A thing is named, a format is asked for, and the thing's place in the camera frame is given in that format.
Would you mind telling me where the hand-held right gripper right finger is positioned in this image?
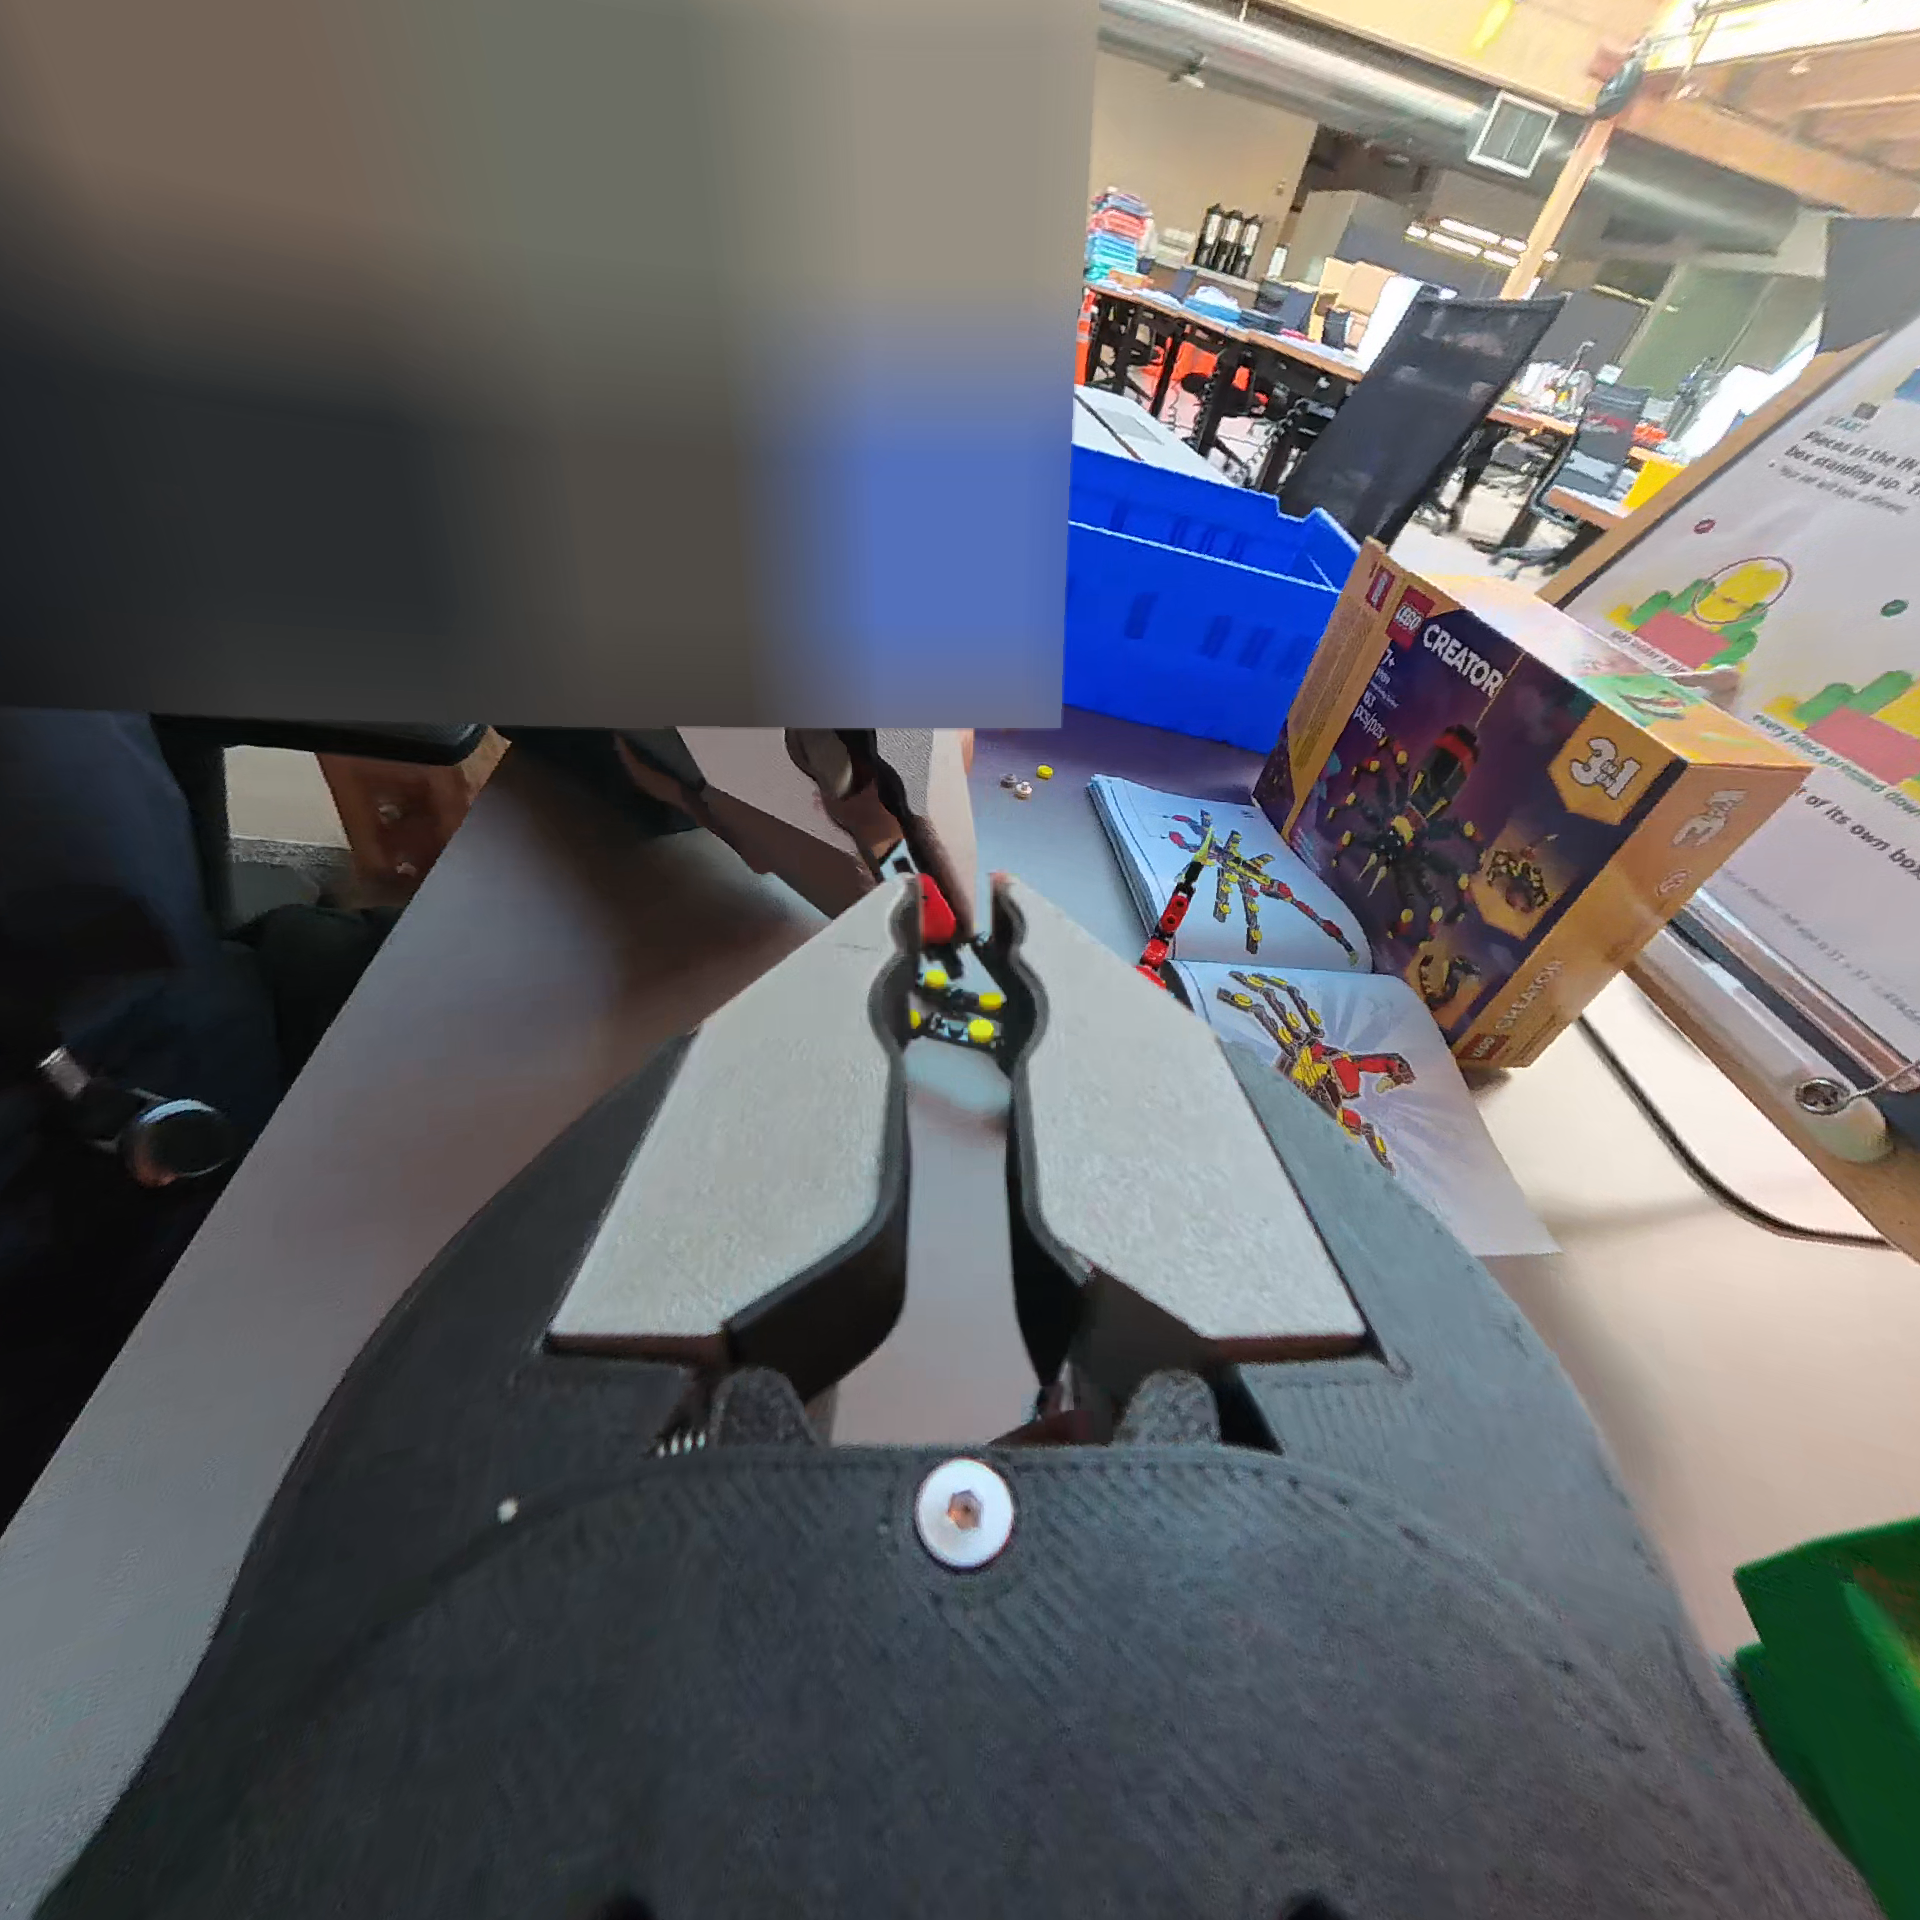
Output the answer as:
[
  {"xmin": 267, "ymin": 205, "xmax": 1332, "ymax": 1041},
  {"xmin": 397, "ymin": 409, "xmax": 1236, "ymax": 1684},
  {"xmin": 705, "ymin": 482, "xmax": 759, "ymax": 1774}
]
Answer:
[{"xmin": 989, "ymin": 874, "xmax": 1369, "ymax": 1420}]

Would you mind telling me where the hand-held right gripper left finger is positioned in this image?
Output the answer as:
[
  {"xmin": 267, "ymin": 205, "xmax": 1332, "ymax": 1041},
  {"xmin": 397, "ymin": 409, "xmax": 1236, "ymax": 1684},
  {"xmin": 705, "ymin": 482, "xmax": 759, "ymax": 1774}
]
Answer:
[{"xmin": 544, "ymin": 878, "xmax": 923, "ymax": 1409}]

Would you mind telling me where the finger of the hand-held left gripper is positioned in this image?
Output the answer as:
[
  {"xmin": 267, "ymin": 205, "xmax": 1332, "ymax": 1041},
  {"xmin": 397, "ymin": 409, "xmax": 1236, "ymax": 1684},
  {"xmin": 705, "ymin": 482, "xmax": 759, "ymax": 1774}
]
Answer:
[
  {"xmin": 784, "ymin": 730, "xmax": 975, "ymax": 922},
  {"xmin": 616, "ymin": 735, "xmax": 881, "ymax": 922}
]

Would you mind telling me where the lego instruction booklet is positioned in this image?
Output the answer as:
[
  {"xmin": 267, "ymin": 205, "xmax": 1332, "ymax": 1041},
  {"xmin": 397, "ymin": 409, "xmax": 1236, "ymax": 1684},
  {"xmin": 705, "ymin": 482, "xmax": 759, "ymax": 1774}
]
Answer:
[{"xmin": 1089, "ymin": 773, "xmax": 1561, "ymax": 1260}]

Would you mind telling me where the red black lego tail piece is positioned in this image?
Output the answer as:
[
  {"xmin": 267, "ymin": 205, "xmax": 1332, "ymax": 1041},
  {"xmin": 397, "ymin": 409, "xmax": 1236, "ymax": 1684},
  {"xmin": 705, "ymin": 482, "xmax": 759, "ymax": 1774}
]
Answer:
[{"xmin": 1136, "ymin": 833, "xmax": 1220, "ymax": 993}]

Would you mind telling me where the lego set cardboard box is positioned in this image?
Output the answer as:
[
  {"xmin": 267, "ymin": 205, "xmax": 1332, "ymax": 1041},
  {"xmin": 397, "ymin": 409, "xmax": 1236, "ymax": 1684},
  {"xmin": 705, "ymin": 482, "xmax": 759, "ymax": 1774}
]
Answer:
[{"xmin": 1252, "ymin": 537, "xmax": 1815, "ymax": 1070}]

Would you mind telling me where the wooden table leg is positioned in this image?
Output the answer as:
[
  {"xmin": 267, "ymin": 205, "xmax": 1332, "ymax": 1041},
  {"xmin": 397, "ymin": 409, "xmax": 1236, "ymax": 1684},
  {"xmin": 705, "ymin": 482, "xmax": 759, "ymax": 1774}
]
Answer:
[{"xmin": 311, "ymin": 730, "xmax": 514, "ymax": 911}]

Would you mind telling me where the black armrest office chair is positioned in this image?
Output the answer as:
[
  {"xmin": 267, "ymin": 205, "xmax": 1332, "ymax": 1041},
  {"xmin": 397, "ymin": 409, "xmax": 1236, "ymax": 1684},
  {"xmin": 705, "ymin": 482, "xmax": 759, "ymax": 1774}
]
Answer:
[{"xmin": 32, "ymin": 718, "xmax": 491, "ymax": 1190}]

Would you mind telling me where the blue plastic bin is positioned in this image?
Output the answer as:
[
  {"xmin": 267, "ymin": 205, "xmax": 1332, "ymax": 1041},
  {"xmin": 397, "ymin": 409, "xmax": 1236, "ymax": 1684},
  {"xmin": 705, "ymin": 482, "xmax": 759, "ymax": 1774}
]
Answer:
[{"xmin": 1065, "ymin": 441, "xmax": 1363, "ymax": 755}]

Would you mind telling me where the grey storage tote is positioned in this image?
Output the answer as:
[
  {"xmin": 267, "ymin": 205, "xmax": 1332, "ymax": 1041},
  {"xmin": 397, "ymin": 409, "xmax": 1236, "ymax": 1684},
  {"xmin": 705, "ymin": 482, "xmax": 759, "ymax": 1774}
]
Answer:
[{"xmin": 1072, "ymin": 383, "xmax": 1234, "ymax": 490}]

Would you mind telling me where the wooden workbench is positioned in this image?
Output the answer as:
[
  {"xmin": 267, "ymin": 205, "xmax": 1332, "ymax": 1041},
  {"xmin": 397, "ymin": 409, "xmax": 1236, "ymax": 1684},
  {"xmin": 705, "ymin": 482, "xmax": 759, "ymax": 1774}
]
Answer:
[{"xmin": 1080, "ymin": 276, "xmax": 1373, "ymax": 460}]

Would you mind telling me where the black mesh office chair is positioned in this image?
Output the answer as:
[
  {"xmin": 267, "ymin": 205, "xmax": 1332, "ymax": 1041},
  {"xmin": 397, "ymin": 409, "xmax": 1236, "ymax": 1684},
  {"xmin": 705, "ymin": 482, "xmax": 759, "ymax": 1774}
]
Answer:
[{"xmin": 1280, "ymin": 287, "xmax": 1572, "ymax": 554}]

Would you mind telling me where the instruction poster board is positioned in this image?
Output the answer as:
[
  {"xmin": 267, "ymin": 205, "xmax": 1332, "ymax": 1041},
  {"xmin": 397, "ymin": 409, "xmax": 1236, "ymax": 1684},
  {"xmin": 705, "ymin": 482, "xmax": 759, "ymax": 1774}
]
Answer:
[{"xmin": 1544, "ymin": 307, "xmax": 1920, "ymax": 1260}]

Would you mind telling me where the green plastic bin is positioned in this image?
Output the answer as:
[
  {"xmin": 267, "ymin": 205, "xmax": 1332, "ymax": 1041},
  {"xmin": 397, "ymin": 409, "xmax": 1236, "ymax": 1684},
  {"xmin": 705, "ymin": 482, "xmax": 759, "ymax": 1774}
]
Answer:
[{"xmin": 1733, "ymin": 1518, "xmax": 1920, "ymax": 1913}]

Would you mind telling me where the white vent grille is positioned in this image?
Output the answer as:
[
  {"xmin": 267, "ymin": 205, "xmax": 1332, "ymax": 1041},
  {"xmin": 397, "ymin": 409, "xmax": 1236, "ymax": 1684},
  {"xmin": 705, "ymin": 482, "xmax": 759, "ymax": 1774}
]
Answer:
[{"xmin": 1466, "ymin": 89, "xmax": 1561, "ymax": 181}]

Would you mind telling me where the black cable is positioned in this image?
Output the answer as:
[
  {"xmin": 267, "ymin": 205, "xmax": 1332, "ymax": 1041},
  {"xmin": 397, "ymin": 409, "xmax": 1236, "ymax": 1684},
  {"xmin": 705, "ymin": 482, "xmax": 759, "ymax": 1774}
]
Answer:
[{"xmin": 1575, "ymin": 1017, "xmax": 1895, "ymax": 1250}]

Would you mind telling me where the metal air duct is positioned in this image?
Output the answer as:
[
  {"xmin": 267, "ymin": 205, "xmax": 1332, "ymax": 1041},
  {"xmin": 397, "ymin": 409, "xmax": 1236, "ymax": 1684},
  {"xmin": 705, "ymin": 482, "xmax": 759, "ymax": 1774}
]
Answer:
[{"xmin": 1100, "ymin": 0, "xmax": 1841, "ymax": 261}]

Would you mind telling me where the slim wooden post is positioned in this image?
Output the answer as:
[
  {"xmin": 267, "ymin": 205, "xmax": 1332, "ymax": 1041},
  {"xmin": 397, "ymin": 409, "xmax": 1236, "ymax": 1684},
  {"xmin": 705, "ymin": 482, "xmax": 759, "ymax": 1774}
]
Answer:
[{"xmin": 1498, "ymin": 107, "xmax": 1626, "ymax": 303}]

